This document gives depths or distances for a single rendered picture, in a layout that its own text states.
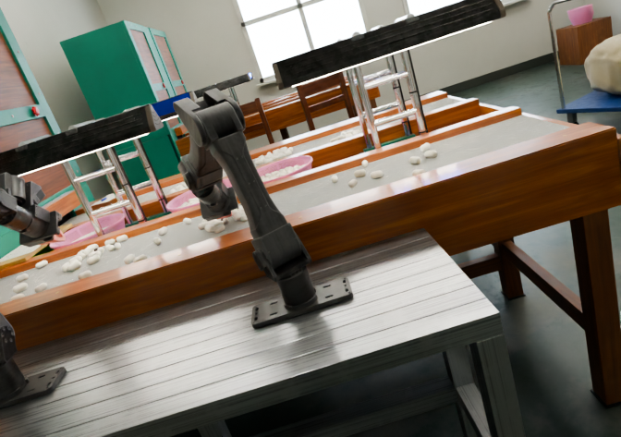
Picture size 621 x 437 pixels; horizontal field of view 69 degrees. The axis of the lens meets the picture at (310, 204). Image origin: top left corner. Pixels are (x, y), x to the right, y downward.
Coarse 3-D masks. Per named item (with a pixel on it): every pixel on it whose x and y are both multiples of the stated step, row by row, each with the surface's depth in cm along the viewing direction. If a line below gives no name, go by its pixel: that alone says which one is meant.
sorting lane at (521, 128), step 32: (480, 128) 138; (512, 128) 127; (544, 128) 118; (384, 160) 138; (448, 160) 119; (288, 192) 137; (320, 192) 127; (352, 192) 118; (192, 224) 137; (0, 288) 136; (32, 288) 126
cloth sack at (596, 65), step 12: (600, 48) 300; (612, 48) 291; (588, 60) 312; (600, 60) 300; (612, 60) 289; (588, 72) 315; (600, 72) 302; (612, 72) 293; (600, 84) 305; (612, 84) 296
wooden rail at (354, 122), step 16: (432, 96) 202; (384, 112) 203; (320, 128) 214; (336, 128) 204; (272, 144) 215; (288, 144) 205; (176, 176) 213; (144, 192) 209; (80, 208) 213; (96, 208) 211
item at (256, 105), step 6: (252, 102) 360; (258, 102) 359; (240, 108) 362; (246, 108) 362; (252, 108) 362; (258, 108) 361; (246, 114) 363; (264, 114) 363; (264, 120) 364; (252, 126) 366; (258, 126) 366; (264, 126) 365; (246, 132) 368; (270, 132) 367; (270, 138) 368
